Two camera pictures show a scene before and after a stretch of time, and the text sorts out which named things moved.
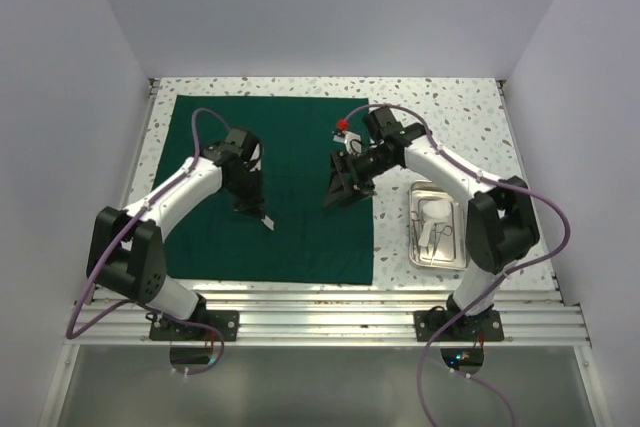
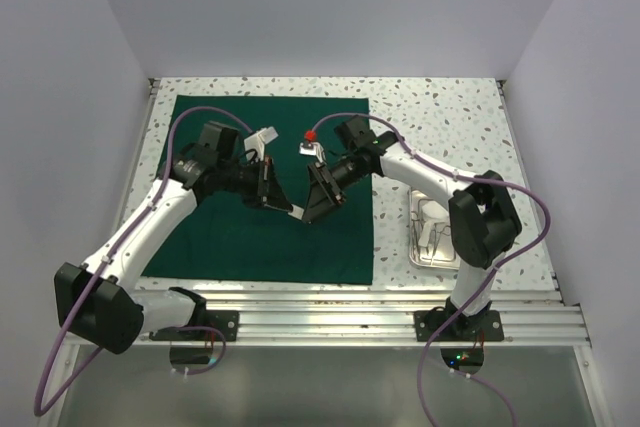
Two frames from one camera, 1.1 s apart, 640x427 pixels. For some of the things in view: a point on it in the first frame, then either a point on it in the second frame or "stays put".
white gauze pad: x=440 y=210 stays put
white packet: x=268 y=221 to x=297 y=212
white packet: x=426 y=233 stays put
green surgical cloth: x=296 y=239 stays put
